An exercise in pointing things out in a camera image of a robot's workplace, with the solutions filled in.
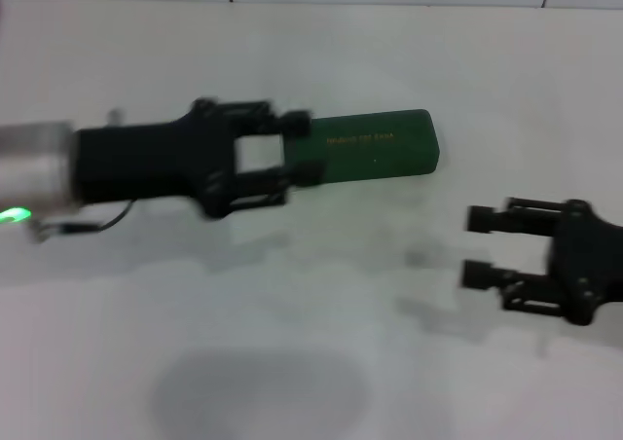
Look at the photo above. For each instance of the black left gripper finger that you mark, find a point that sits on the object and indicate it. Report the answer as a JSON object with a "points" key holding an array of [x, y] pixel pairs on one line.
{"points": [[306, 173], [297, 123]]}

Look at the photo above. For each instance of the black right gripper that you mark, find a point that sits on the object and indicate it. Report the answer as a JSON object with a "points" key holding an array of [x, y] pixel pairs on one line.
{"points": [[589, 260]]}

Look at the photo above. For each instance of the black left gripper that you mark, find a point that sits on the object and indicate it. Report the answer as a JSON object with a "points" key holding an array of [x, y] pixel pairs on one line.
{"points": [[146, 162]]}

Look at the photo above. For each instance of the green glasses case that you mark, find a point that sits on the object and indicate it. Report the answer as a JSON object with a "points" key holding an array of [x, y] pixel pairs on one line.
{"points": [[379, 153]]}

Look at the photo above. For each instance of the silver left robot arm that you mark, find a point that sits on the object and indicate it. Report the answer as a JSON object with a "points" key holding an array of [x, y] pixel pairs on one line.
{"points": [[34, 167]]}

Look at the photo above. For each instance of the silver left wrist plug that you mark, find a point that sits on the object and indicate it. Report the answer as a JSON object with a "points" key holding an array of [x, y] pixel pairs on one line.
{"points": [[115, 116]]}

